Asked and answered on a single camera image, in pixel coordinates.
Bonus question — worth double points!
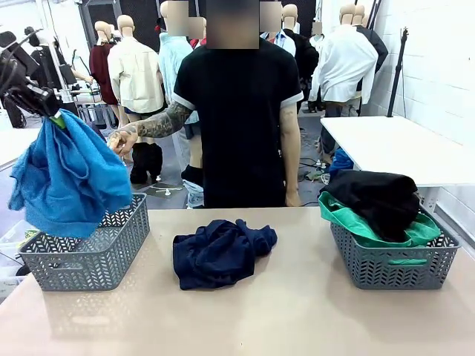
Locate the mannequin in cream jacket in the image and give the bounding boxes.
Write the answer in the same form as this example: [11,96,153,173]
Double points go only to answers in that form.
[107,14,166,116]

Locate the black bunched trousers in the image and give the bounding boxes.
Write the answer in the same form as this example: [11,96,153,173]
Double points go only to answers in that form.
[180,165,205,188]

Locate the light denim jeans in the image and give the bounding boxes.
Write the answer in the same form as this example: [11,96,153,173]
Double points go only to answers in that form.
[183,180,205,208]

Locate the mannequin in maroon top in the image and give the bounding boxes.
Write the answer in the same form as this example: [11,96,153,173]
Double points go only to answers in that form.
[88,20,120,107]

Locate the bright blue garment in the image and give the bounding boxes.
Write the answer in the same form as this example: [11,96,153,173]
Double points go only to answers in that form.
[7,108,134,239]

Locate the navy blue garment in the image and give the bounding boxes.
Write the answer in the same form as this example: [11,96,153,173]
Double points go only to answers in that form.
[172,218,278,291]

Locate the mannequin in black jacket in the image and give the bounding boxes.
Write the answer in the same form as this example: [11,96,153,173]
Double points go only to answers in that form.
[354,3,389,75]

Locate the green garment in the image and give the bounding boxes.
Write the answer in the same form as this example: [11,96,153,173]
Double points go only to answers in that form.
[318,192,442,248]

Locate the tattooed right forearm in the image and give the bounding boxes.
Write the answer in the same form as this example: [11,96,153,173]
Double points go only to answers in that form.
[128,102,191,139]

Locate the black tripod stand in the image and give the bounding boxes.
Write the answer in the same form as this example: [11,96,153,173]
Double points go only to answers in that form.
[387,26,410,118]

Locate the mannequin in denim shirt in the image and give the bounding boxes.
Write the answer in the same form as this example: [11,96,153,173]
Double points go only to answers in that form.
[259,29,297,56]

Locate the blue cloth bundle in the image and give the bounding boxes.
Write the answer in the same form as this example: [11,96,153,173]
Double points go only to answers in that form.
[329,148,353,177]

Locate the grey plastic woven basket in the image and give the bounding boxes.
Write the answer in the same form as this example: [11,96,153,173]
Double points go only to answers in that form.
[17,192,151,292]
[329,192,462,291]

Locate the clear plastic storage box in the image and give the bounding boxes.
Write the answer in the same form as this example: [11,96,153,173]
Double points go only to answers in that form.
[0,222,40,268]

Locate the mannequin in light blue fleece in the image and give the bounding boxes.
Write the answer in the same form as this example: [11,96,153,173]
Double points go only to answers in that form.
[157,0,194,107]

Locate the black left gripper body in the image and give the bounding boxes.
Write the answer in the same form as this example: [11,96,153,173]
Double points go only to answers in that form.
[1,76,60,116]

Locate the person's tattooed right hand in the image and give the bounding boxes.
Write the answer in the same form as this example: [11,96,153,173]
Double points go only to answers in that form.
[107,128,139,156]

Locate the black garment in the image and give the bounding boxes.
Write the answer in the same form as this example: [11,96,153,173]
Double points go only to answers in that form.
[321,169,422,244]

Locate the mannequin in red jacket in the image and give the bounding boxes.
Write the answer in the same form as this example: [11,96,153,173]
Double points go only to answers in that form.
[189,16,207,49]

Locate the large white table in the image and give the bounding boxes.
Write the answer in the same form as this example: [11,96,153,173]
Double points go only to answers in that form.
[321,115,475,211]

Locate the person in black t-shirt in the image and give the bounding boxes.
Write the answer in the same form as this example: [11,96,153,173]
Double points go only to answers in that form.
[172,0,305,208]

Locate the person's left hand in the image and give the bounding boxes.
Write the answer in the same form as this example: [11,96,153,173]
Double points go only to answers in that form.
[284,188,302,208]

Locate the white mannequin floor base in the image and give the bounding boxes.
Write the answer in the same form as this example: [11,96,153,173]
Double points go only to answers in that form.
[150,185,183,198]

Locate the mannequin in white shirt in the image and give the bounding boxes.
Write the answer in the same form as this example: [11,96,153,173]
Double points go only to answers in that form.
[309,3,379,118]

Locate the mannequin in black coat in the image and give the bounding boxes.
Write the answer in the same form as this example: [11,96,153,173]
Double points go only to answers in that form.
[281,3,320,112]

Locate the person's left forearm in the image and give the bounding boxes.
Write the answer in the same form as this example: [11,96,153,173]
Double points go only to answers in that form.
[280,122,301,194]

